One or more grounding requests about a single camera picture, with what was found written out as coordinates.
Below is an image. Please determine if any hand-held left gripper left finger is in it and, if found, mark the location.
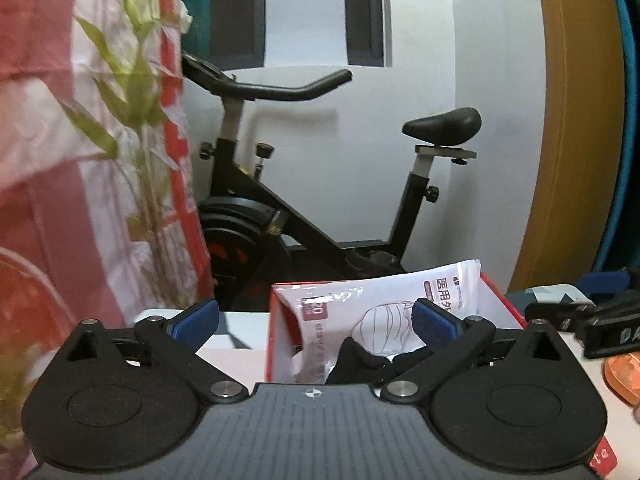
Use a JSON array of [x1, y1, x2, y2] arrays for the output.
[[62, 297, 249, 406]]

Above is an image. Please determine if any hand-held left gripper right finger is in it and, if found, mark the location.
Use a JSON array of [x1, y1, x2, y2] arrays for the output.
[[381, 298, 577, 406]]

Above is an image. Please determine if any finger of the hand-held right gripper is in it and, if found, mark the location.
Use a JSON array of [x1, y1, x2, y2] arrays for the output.
[[575, 267, 640, 306], [524, 300, 601, 333]]

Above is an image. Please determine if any white face mask packet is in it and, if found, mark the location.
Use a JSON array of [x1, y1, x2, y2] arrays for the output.
[[272, 258, 483, 386]]

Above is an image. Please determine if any black dotted cloth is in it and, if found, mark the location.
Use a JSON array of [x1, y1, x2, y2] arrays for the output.
[[325, 337, 432, 387]]

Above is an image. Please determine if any red strawberry cardboard box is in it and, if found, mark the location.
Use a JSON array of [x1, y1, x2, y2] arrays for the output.
[[263, 272, 526, 386]]

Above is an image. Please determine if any orange plastic dish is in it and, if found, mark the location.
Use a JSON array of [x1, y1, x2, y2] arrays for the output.
[[602, 352, 640, 406]]

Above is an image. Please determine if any white printed tablecloth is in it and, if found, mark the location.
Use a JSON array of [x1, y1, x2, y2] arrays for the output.
[[127, 282, 640, 480]]

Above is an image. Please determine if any blue panel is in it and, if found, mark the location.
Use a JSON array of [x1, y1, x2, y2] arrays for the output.
[[592, 0, 640, 276]]

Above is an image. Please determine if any black exercise bike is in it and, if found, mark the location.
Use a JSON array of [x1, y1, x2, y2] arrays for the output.
[[181, 52, 483, 311]]

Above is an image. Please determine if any yellow wooden panel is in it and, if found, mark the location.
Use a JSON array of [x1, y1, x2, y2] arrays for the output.
[[505, 0, 626, 293]]

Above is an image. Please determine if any pink printed backdrop sheet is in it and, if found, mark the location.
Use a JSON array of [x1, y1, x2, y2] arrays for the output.
[[0, 0, 216, 480]]

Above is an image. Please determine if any teal curtain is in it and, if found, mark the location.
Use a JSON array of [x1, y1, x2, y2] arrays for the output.
[[179, 0, 212, 53]]

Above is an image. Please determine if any dark framed window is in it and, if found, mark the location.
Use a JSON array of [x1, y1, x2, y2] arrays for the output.
[[207, 0, 393, 70]]

